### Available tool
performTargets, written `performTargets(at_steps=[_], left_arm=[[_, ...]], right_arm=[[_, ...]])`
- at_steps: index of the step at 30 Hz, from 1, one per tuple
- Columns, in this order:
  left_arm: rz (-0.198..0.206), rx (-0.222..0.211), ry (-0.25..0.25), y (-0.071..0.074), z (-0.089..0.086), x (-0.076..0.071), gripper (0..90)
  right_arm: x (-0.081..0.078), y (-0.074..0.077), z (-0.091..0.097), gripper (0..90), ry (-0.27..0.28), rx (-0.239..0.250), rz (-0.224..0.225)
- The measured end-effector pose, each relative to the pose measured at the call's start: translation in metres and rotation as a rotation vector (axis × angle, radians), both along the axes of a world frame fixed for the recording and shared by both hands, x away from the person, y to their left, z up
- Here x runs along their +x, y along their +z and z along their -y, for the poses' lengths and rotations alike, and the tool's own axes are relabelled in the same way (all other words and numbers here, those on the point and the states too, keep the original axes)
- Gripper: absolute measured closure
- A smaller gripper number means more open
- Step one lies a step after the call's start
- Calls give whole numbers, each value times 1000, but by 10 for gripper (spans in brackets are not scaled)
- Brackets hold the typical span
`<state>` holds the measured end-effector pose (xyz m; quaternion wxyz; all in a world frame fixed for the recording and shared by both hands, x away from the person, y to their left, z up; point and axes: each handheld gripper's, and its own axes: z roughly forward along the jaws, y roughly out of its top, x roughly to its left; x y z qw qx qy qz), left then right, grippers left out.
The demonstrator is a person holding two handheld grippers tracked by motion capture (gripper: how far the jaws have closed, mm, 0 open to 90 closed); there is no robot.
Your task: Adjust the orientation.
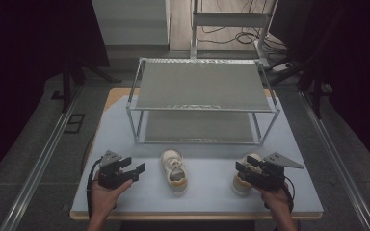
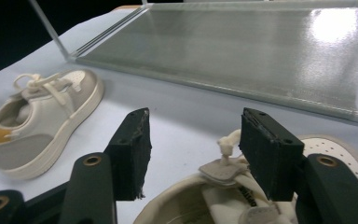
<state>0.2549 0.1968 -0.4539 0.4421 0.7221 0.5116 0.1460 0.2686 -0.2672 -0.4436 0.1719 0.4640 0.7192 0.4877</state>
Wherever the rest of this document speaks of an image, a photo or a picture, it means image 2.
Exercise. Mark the metal two-tier shoe rack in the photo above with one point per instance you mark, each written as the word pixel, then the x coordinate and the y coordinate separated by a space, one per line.
pixel 230 53

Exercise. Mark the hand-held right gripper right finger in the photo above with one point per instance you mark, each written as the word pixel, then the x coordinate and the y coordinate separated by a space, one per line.
pixel 268 161

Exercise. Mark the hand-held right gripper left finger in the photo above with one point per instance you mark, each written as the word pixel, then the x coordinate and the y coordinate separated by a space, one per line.
pixel 127 161

